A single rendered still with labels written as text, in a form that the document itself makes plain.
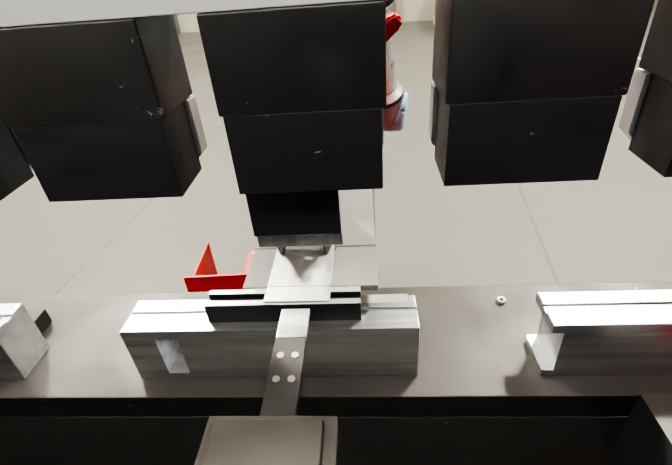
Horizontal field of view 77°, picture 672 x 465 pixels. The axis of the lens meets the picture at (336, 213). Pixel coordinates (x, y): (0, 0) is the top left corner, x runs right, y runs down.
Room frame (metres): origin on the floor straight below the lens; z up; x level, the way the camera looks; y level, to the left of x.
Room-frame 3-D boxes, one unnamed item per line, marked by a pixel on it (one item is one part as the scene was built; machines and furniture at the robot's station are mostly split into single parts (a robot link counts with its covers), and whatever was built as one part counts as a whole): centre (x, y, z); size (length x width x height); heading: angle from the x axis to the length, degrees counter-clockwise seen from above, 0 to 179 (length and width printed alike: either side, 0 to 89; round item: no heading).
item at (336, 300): (0.41, 0.08, 0.99); 0.20 x 0.03 x 0.03; 85
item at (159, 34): (0.43, 0.22, 1.26); 0.15 x 0.09 x 0.17; 85
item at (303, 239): (0.41, 0.04, 1.13); 0.10 x 0.02 x 0.10; 85
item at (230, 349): (0.41, 0.10, 0.92); 0.39 x 0.06 x 0.10; 85
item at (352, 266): (0.56, 0.03, 1.00); 0.26 x 0.18 x 0.01; 175
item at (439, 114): (0.39, -0.18, 1.26); 0.15 x 0.09 x 0.17; 85
